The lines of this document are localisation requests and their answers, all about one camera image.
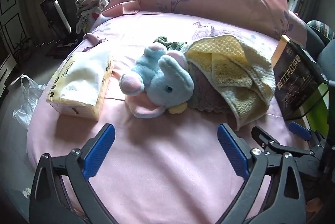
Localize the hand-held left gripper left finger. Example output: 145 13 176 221
29 123 123 224

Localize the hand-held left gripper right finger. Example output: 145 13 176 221
215 123 307 224

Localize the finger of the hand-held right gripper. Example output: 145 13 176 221
251 126 318 162
288 121 326 152

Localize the cream knitted towel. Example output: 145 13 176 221
217 38 275 131

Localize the purple towel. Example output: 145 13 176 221
187 64 233 109

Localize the pink plush toy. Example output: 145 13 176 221
119 44 195 120

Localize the yellow waffle towel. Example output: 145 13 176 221
184 35 249 88

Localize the green knitted cloth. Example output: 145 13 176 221
153 36 189 52

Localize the black and gold box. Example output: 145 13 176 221
271 35 318 120

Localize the pink floral bedsheet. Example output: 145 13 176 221
26 10 309 224

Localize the large yellow tissue pack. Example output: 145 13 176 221
46 50 114 120

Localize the grey sofa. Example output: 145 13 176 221
305 19 335 83

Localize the white plastic bag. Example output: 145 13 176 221
13 75 48 131

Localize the striped cushion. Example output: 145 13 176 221
307 20 335 39

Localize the pile of clothes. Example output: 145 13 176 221
75 0 126 34

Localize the dark panelled cabinet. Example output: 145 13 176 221
0 0 30 80

